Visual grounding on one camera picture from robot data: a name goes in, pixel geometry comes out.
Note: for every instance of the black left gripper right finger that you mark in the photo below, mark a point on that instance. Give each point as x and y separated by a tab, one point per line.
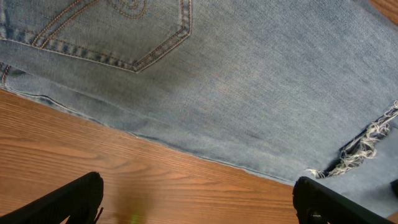
316	203

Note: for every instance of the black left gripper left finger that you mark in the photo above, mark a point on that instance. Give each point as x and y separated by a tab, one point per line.
78	202

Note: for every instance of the light blue denim jeans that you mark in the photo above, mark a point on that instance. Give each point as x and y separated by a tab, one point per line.
280	89

